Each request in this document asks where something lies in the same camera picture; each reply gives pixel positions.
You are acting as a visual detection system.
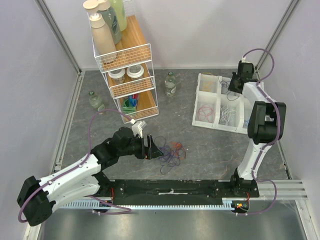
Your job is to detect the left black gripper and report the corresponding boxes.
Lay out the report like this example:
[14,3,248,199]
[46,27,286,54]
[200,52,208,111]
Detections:
[118,134,164,160]

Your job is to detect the yellow cable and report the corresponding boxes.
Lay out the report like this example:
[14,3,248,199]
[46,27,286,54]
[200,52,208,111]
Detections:
[201,72,215,92]

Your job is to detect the white cable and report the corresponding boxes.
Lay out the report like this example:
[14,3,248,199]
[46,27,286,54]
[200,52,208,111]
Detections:
[219,104,237,125]

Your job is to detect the pink cable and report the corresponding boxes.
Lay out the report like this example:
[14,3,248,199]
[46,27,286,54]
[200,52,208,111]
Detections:
[198,103,216,122]

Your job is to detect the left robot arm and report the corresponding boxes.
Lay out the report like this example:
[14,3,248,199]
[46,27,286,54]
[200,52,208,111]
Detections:
[17,127,163,227]

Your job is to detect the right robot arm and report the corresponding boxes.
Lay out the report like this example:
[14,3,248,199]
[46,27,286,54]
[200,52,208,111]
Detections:
[228,58,287,197]

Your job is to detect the white six-compartment tray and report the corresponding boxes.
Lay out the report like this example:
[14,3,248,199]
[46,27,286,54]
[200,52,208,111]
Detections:
[192,72,253,135]

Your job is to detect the green and blue packets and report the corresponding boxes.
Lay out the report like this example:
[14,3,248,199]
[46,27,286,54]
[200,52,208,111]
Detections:
[121,93,139,115]

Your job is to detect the right glass bottle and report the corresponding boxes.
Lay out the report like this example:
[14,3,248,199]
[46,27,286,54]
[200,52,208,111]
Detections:
[164,71,177,97]

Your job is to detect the glass bottle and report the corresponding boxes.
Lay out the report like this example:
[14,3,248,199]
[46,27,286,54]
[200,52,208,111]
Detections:
[164,71,177,97]
[88,90,105,115]

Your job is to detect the left glass bottle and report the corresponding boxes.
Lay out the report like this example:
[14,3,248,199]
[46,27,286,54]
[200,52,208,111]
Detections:
[88,90,105,115]

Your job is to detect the right white-lid jar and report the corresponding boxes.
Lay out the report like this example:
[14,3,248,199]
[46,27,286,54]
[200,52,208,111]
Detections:
[126,64,144,81]

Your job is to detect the white-lid jar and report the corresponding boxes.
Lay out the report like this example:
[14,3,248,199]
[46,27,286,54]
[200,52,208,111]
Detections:
[108,68,126,85]
[126,64,144,81]

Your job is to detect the left white-lid jar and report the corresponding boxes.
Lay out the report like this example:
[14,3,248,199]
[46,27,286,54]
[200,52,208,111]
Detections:
[108,68,126,85]

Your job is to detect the beige pump bottle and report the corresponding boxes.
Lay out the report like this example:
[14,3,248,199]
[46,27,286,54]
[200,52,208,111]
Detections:
[89,12,117,64]

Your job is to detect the grey-green pump bottle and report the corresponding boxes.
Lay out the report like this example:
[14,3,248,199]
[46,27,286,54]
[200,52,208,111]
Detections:
[83,0,122,45]

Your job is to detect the light green bottle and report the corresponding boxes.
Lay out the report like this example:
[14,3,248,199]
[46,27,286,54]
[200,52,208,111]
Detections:
[109,0,128,32]

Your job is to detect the orange cable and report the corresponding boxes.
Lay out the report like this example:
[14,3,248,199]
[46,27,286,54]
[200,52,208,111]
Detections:
[169,141,187,161]

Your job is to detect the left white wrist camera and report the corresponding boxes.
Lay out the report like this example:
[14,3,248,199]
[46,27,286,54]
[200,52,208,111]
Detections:
[130,120,147,138]

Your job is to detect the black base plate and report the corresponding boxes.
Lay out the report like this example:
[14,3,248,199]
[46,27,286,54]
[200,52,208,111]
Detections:
[94,179,260,206]

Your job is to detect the white wire shelf rack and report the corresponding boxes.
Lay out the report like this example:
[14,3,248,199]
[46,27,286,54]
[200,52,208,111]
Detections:
[92,0,159,120]

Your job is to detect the slotted cable duct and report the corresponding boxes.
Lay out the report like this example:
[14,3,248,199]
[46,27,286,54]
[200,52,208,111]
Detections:
[60,198,244,211]

